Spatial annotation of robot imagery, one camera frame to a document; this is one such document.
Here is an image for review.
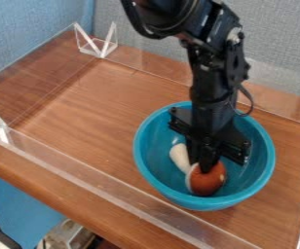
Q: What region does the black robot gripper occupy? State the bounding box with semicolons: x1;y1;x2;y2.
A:
169;89;252;173

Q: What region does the brown and white toy mushroom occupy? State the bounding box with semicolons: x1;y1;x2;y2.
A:
170;143;226;196

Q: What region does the blue plastic bowl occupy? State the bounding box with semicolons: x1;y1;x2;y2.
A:
133;101;276;211

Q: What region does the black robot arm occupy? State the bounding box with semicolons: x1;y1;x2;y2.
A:
121;0;250;173

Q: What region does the clear acrylic table barrier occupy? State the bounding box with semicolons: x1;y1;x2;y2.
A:
0;25;300;249

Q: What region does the white power strip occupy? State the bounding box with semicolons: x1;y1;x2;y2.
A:
35;219;95;249

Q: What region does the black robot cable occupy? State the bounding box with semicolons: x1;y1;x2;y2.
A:
229;85;256;118

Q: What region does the clear acrylic corner bracket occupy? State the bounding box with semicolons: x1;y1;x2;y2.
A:
74;22;119;58

